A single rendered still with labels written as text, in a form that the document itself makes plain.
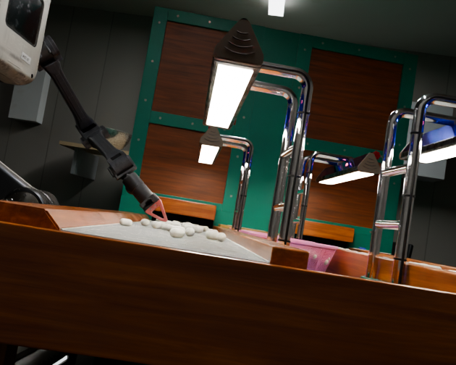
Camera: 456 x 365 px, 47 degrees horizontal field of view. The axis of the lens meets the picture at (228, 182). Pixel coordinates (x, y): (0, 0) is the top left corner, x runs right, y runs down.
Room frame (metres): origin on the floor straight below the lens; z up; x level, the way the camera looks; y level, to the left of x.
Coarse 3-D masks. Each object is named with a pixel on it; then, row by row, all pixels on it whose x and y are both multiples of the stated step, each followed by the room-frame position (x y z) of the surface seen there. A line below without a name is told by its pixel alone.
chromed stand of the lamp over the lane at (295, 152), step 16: (272, 64) 1.04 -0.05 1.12; (304, 80) 1.04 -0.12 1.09; (288, 96) 1.19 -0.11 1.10; (304, 96) 1.04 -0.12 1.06; (288, 112) 1.19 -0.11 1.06; (304, 112) 1.04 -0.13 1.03; (288, 128) 1.19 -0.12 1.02; (304, 128) 1.04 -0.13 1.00; (288, 144) 1.19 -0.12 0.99; (304, 144) 1.05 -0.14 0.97; (288, 160) 1.20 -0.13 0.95; (288, 176) 1.05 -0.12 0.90; (288, 192) 1.04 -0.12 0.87; (272, 208) 1.20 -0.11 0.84; (288, 208) 1.04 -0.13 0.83; (272, 224) 1.19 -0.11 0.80; (288, 224) 1.04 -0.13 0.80; (272, 240) 1.19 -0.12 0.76; (288, 240) 1.04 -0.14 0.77
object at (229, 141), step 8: (224, 136) 2.00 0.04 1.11; (232, 136) 2.01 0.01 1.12; (224, 144) 2.15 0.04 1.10; (232, 144) 2.16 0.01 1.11; (240, 144) 2.16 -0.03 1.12; (248, 144) 2.01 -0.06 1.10; (248, 152) 2.01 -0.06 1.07; (248, 160) 2.01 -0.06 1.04; (248, 168) 2.00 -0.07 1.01; (240, 176) 2.16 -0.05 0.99; (248, 176) 2.01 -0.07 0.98; (240, 184) 2.15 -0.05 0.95; (240, 192) 2.16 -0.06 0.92; (240, 200) 2.01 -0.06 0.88; (240, 208) 2.01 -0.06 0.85; (240, 216) 2.00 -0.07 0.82; (232, 224) 2.17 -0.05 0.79; (240, 224) 2.01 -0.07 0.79
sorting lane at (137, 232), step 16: (112, 224) 1.23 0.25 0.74; (128, 240) 0.75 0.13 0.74; (144, 240) 0.80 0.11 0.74; (160, 240) 0.87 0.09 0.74; (176, 240) 0.96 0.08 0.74; (192, 240) 1.06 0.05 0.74; (208, 240) 1.20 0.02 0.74; (224, 240) 1.38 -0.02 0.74; (240, 256) 0.79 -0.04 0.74; (256, 256) 0.86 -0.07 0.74
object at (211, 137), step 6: (210, 132) 1.78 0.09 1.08; (216, 132) 1.78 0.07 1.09; (204, 138) 1.78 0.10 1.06; (210, 138) 1.78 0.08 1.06; (216, 138) 1.78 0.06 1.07; (204, 144) 1.79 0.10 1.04; (210, 144) 1.78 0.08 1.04; (216, 144) 1.78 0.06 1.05; (222, 144) 1.79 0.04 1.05; (198, 150) 1.99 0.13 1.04; (198, 156) 2.18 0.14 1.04; (216, 156) 2.09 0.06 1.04
